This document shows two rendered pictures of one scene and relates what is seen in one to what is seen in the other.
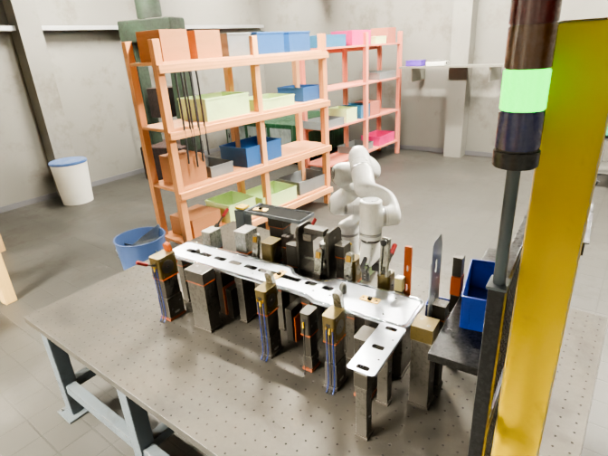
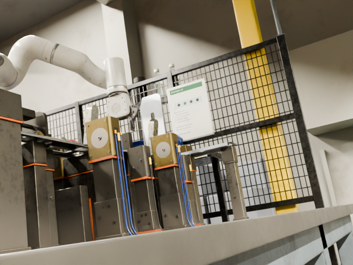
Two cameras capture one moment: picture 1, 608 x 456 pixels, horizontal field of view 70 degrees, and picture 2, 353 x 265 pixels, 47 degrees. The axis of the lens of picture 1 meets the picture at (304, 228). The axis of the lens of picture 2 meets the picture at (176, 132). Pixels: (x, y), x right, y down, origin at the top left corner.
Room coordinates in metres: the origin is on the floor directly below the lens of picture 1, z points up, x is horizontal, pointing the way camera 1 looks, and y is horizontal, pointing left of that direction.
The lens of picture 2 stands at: (1.65, 1.35, 0.70)
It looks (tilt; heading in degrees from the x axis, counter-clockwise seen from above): 14 degrees up; 259
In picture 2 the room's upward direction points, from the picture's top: 9 degrees counter-clockwise
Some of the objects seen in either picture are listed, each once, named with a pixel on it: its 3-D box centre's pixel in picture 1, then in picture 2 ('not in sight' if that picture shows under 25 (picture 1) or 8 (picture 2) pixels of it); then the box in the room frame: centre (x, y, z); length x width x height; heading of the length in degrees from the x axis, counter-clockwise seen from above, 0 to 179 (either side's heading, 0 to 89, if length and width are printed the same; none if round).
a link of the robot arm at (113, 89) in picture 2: (371, 234); (116, 92); (1.55, -0.26, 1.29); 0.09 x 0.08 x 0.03; 146
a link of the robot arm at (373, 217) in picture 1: (372, 215); (115, 74); (1.55, -0.26, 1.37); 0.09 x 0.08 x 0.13; 90
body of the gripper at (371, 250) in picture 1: (370, 249); (119, 106); (1.55, -0.26, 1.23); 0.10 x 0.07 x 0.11; 146
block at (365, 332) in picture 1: (365, 365); (185, 192); (1.34, -0.20, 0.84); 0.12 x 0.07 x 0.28; 146
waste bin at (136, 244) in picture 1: (147, 259); not in sight; (3.56, 1.43, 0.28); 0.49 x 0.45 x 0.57; 149
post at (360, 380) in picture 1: (363, 403); (234, 183); (1.15, -0.17, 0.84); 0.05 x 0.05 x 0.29; 56
